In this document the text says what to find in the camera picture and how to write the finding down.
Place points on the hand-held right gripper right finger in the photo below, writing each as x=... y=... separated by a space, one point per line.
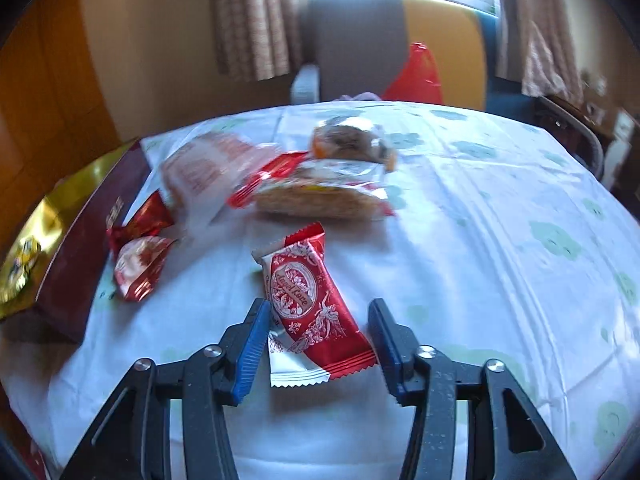
x=387 y=355

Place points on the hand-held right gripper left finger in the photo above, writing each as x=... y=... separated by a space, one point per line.
x=252 y=355

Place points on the red white patterned snack packet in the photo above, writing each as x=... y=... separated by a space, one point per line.
x=310 y=300

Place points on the red white flowered snack packet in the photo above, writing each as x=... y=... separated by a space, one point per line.
x=140 y=265

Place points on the clear cake packet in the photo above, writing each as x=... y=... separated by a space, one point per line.
x=320 y=195

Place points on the red candy packet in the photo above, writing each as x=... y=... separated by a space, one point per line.
x=145 y=217

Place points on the long orange white snack packet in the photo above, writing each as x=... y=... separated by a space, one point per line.
x=205 y=175

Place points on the gold tin box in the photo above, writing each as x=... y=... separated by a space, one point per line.
x=75 y=240

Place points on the clear brown pastry packet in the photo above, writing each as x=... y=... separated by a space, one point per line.
x=350 y=142

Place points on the white printed tablecloth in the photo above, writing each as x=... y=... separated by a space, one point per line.
x=475 y=260

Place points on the small red snack wrapper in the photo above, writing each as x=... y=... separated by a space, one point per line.
x=270 y=172

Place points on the pink cloth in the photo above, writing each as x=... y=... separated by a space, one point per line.
x=357 y=96

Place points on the red plastic bag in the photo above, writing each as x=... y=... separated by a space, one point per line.
x=415 y=75

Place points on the grey yellow armchair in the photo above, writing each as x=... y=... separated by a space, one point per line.
x=360 y=45

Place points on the patterned beige curtain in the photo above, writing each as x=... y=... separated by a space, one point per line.
x=250 y=20
x=540 y=25

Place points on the wooden wardrobe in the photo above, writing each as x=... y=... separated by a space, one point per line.
x=45 y=85

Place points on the dark metal frame chair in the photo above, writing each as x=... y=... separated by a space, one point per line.
x=590 y=140

